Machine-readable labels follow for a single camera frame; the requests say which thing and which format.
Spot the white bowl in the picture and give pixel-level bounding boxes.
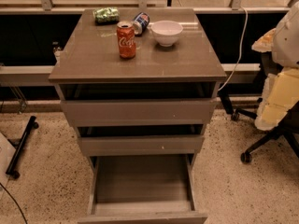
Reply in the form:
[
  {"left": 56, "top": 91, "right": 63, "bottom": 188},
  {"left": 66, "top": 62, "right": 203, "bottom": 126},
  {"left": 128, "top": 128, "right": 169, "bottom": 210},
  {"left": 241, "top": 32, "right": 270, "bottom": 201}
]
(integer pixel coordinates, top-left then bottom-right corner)
[{"left": 151, "top": 21, "right": 183, "bottom": 47}]

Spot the grey drawer cabinet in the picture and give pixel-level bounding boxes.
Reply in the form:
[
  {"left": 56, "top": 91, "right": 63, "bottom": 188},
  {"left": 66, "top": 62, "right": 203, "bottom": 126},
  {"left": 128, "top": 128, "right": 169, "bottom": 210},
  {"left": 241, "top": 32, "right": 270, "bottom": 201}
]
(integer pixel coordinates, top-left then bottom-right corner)
[{"left": 48, "top": 7, "right": 228, "bottom": 170}]

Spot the grey middle drawer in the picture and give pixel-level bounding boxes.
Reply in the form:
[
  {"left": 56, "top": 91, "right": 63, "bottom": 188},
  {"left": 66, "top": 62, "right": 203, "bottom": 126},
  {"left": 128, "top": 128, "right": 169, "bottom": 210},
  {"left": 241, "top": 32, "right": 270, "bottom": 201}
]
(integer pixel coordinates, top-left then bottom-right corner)
[{"left": 78, "top": 124, "right": 204, "bottom": 157}]

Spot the blue Pepsi can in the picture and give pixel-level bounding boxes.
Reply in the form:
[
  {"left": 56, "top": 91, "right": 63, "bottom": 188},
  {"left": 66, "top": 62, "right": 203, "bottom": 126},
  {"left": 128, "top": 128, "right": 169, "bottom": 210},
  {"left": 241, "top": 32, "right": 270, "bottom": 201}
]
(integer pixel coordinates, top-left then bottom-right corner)
[{"left": 133, "top": 12, "right": 150, "bottom": 35}]

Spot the black floor cable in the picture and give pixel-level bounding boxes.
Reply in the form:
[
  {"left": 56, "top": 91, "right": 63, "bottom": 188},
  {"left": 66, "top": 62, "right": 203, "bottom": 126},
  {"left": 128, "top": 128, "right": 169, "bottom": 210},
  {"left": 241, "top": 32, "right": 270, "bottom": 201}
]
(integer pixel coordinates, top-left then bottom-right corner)
[{"left": 0, "top": 182, "right": 29, "bottom": 224}]

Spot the orange Coca-Cola can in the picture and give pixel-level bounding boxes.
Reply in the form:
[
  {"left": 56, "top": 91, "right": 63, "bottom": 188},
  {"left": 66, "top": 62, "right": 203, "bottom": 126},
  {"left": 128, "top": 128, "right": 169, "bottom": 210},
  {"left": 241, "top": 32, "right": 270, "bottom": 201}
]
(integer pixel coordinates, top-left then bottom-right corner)
[{"left": 117, "top": 21, "right": 136, "bottom": 59}]

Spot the black wheeled stand base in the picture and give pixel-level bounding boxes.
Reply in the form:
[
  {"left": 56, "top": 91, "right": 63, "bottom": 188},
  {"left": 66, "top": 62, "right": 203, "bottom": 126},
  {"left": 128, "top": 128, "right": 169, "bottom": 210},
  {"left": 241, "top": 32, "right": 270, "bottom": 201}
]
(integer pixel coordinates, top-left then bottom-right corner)
[{"left": 6, "top": 116, "right": 39, "bottom": 179}]

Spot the black office chair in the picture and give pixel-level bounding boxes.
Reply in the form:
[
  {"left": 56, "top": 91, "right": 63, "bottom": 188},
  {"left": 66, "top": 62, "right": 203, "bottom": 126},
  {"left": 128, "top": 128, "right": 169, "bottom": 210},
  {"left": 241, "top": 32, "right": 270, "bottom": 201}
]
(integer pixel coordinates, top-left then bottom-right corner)
[{"left": 230, "top": 51, "right": 299, "bottom": 164}]

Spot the grey bottom drawer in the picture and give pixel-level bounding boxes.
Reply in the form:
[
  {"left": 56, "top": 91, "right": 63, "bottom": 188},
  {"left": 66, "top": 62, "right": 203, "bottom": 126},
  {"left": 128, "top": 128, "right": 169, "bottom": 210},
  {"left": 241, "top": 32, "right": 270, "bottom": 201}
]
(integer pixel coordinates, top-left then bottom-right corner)
[{"left": 78, "top": 154, "right": 207, "bottom": 224}]

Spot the grey drawer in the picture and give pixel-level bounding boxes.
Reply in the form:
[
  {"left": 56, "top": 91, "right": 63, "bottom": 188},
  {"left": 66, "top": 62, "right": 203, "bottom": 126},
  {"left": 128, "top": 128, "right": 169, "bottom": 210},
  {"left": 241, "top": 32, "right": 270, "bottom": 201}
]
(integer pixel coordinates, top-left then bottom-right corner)
[
  {"left": 78, "top": 154, "right": 207, "bottom": 224},
  {"left": 57, "top": 82, "right": 217, "bottom": 127},
  {"left": 78, "top": 124, "right": 204, "bottom": 157}
]

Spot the grey top drawer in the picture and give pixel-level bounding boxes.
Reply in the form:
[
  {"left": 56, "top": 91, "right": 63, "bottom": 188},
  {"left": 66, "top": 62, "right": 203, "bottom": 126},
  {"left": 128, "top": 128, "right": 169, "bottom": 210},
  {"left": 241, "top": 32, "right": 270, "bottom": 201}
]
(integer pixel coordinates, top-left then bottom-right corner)
[{"left": 57, "top": 82, "right": 217, "bottom": 127}]

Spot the green crumpled can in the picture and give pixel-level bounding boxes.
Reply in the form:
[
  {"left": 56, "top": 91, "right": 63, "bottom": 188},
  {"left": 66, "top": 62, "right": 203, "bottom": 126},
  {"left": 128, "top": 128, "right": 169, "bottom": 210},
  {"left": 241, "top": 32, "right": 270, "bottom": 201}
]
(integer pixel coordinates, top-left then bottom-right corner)
[{"left": 93, "top": 7, "right": 120, "bottom": 24}]

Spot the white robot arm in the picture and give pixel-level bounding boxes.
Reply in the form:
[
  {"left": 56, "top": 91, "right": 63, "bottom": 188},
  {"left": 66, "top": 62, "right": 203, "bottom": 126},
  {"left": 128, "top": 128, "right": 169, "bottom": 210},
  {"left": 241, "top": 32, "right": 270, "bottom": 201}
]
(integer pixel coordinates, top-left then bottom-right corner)
[{"left": 251, "top": 2, "right": 299, "bottom": 131}]

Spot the white cable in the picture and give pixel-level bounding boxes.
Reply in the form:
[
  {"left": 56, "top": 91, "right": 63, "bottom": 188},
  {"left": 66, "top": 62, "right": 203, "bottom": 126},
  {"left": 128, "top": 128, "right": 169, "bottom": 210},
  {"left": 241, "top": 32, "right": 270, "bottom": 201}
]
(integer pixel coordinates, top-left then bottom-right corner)
[{"left": 217, "top": 7, "right": 249, "bottom": 92}]

